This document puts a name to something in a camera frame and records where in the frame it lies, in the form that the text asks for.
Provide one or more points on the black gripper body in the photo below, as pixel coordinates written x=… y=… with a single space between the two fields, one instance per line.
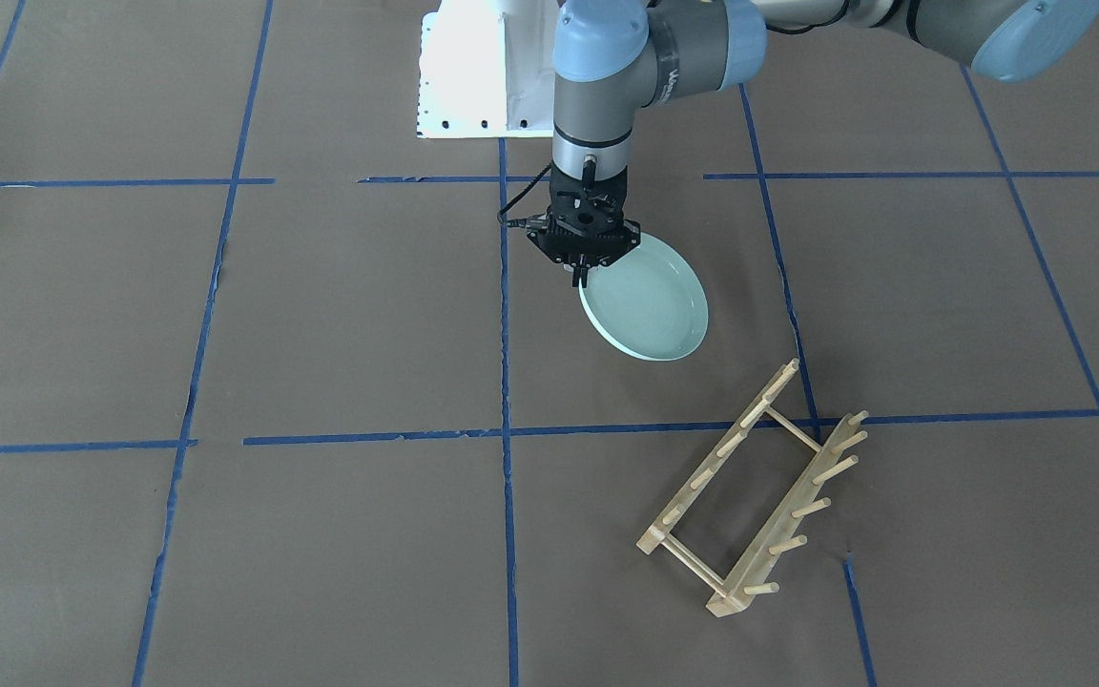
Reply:
x=579 y=274

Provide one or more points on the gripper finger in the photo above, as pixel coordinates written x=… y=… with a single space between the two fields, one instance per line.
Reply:
x=580 y=269

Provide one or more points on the light green plate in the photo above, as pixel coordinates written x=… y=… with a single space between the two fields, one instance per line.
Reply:
x=650 y=304

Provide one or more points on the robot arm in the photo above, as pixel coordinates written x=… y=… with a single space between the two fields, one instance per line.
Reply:
x=613 y=58

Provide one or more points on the wooden plate rack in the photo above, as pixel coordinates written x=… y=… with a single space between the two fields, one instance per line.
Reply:
x=771 y=472

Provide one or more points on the brown paper table cover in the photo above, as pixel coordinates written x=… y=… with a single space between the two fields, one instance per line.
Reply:
x=282 y=405

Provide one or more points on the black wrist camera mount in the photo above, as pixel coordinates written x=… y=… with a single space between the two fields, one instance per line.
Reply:
x=600 y=243

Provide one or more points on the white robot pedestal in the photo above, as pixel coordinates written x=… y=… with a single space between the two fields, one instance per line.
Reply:
x=486 y=70

